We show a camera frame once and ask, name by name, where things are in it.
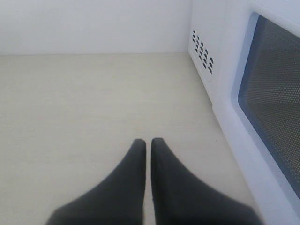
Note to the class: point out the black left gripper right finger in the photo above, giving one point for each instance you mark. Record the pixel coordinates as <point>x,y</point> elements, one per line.
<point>180,198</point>

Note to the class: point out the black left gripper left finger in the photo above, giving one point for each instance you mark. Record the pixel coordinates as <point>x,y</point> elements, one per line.
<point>117,200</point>

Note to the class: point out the white microwave door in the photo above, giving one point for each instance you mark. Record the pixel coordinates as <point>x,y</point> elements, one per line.
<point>258,101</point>

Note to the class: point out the white microwave oven body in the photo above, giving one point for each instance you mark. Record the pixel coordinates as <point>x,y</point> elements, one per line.
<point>214,37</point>

